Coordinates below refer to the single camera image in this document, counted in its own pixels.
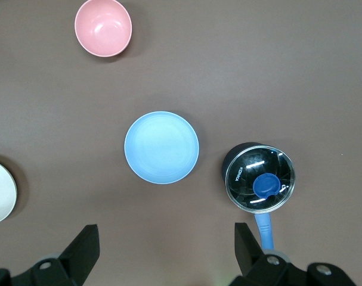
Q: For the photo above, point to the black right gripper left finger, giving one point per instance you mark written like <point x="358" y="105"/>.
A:
<point x="79" y="253"/>

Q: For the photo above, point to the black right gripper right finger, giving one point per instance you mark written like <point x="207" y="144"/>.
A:
<point x="249" y="253"/>

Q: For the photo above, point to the light blue plate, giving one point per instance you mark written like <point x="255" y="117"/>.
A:
<point x="161" y="147"/>

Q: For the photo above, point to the pink plate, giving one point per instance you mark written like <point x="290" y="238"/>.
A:
<point x="103" y="26"/>

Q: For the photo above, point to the glass lid with blue knob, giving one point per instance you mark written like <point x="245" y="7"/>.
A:
<point x="259" y="178"/>

